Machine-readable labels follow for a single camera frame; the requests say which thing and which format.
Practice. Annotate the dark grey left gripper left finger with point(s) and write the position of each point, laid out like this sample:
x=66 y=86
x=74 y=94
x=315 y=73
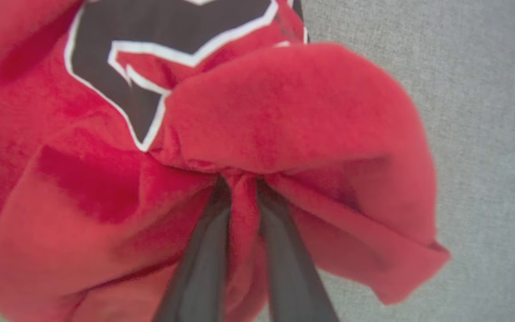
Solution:
x=206 y=268

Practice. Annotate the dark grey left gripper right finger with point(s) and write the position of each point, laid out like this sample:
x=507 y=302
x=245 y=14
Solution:
x=291 y=277

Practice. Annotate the red jersey with white sleeves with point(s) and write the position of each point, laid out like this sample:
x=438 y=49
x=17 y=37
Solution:
x=293 y=112

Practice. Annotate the grey fabric sofa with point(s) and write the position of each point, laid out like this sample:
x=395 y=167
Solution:
x=485 y=134

